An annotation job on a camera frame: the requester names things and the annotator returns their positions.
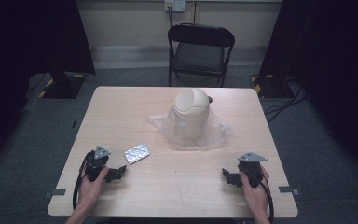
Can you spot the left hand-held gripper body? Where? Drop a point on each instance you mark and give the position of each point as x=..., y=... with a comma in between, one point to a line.
x=97, y=163

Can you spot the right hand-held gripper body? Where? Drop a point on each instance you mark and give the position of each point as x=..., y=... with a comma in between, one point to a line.
x=251, y=169

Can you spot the silver blister pack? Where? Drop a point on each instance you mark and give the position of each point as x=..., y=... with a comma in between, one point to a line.
x=137, y=153

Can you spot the beige swing-lid trash can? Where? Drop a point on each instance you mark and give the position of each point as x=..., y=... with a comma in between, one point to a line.
x=190, y=107

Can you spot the person's left hand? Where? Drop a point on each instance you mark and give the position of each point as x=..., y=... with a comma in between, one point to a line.
x=90, y=193

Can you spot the person's right hand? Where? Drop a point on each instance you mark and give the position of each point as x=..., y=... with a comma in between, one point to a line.
x=258, y=197

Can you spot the clear plastic bag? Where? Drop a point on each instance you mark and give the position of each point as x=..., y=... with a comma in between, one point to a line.
x=217, y=132

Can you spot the small brown object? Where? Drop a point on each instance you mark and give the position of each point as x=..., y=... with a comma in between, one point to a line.
x=210, y=99

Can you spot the black stand base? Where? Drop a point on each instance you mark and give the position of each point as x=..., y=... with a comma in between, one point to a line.
x=268, y=87
x=63, y=87

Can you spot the black folding chair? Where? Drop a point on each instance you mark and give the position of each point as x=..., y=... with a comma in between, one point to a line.
x=199, y=56

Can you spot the black curtain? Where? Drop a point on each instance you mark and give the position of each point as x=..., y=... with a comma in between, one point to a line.
x=28, y=37
x=329, y=62

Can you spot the white wall outlet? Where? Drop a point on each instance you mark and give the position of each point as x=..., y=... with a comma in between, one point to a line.
x=174, y=5

